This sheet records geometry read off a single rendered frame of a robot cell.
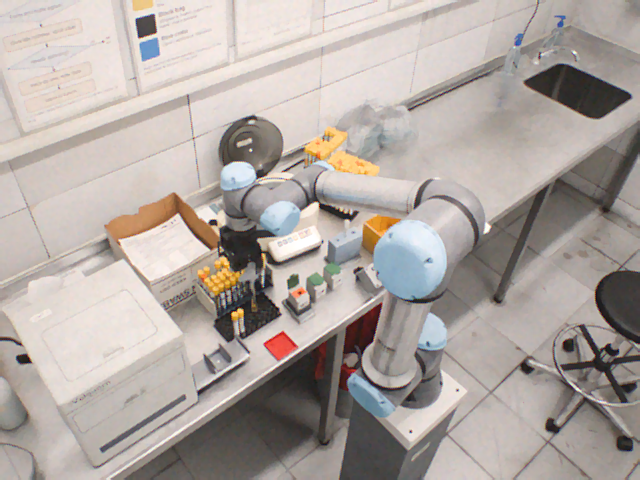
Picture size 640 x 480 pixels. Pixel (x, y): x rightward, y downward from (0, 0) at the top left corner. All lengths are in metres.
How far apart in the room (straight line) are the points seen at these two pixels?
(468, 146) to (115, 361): 1.61
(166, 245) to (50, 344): 0.58
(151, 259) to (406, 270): 0.98
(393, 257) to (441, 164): 1.32
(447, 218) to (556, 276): 2.31
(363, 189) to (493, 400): 1.66
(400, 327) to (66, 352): 0.67
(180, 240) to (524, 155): 1.38
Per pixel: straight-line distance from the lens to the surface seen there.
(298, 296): 1.54
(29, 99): 1.51
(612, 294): 2.26
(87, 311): 1.30
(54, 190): 1.67
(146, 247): 1.73
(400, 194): 1.05
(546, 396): 2.70
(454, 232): 0.90
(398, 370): 1.14
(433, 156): 2.21
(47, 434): 1.52
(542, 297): 3.05
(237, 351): 1.48
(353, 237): 1.67
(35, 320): 1.32
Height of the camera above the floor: 2.15
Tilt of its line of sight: 45 degrees down
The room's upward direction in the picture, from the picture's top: 3 degrees clockwise
